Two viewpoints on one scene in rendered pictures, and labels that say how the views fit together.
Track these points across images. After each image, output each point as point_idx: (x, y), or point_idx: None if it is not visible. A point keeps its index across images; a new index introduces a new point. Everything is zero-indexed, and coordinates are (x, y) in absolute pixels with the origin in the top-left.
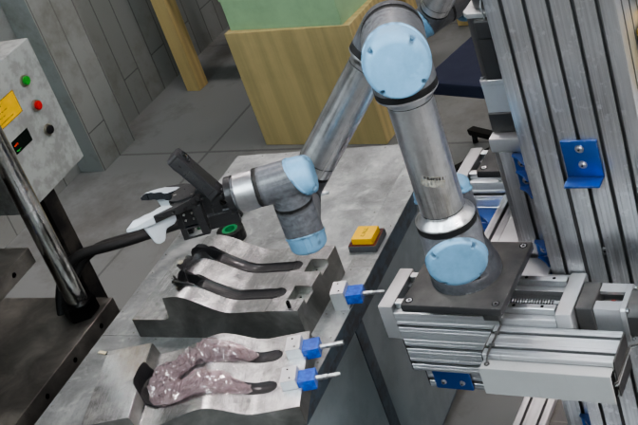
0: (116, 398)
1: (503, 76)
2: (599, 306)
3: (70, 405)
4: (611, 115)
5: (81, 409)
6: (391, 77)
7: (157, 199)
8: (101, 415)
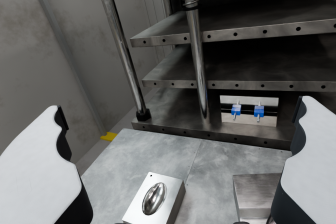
0: (260, 192)
1: None
2: None
3: (283, 162)
4: None
5: (280, 169)
6: None
7: (290, 147)
8: (242, 185)
